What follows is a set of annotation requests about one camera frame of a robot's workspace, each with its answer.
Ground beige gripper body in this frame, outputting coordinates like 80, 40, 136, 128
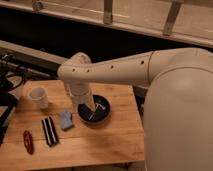
66, 82, 94, 106

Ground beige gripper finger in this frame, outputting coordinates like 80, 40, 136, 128
88, 103, 96, 111

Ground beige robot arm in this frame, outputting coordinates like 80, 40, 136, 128
58, 48, 213, 171

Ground white ceramic cup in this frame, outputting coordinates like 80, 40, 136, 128
29, 87, 48, 109

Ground black bowl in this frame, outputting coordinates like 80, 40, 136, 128
78, 95, 111, 124

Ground blue sponge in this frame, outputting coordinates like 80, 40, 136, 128
59, 111, 74, 131

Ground black white striped block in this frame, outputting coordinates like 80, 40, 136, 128
41, 117, 59, 147

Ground metal window rail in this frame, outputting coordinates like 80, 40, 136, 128
0, 0, 213, 48

